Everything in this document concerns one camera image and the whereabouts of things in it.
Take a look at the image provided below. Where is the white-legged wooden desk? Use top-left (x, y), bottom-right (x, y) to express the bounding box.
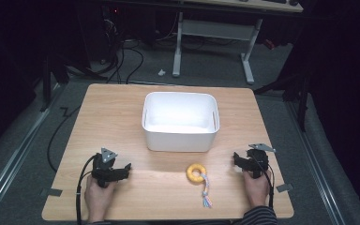
top-left (171, 0), bottom-right (305, 85)

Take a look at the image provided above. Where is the person's left hand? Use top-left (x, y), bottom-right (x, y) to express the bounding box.
top-left (84, 174), bottom-right (117, 223)

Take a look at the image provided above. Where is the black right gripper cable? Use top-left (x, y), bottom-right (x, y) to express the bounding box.
top-left (252, 155), bottom-right (276, 210)

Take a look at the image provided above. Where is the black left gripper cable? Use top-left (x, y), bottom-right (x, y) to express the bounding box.
top-left (75, 154), bottom-right (98, 225)

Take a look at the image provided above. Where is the bundle of black cables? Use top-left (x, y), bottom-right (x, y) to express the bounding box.
top-left (101, 18), bottom-right (145, 85)

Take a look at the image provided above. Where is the yellow ring rope toy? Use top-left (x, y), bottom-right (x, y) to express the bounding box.
top-left (186, 163), bottom-right (214, 209)

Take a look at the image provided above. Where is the metal floor rail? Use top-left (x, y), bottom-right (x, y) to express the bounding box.
top-left (284, 100), bottom-right (347, 225)
top-left (0, 82), bottom-right (66, 219)

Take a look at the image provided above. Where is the black floor cable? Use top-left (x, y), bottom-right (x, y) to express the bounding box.
top-left (46, 106), bottom-right (83, 173)

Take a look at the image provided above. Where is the black computer tower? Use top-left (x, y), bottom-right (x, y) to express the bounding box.
top-left (99, 3), bottom-right (129, 64)

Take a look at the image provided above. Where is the grey tape piece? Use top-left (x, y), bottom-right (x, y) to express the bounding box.
top-left (39, 187), bottom-right (64, 198)
top-left (276, 183), bottom-right (294, 193)

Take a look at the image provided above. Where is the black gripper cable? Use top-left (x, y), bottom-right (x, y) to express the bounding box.
top-left (252, 155), bottom-right (276, 210)
top-left (75, 154), bottom-right (98, 225)

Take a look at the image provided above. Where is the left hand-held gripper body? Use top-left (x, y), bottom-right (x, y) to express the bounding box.
top-left (91, 147), bottom-right (122, 188)

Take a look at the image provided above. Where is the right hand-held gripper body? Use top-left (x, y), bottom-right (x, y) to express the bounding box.
top-left (243, 142), bottom-right (277, 180)

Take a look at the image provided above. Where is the white plastic bin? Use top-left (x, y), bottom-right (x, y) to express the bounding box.
top-left (141, 91), bottom-right (221, 154)

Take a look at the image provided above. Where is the black metal stand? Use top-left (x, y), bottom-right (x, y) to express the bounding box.
top-left (252, 59), bottom-right (315, 133)
top-left (38, 51), bottom-right (107, 113)

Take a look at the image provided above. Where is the person's right hand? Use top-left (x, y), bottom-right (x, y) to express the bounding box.
top-left (242, 169), bottom-right (272, 208)

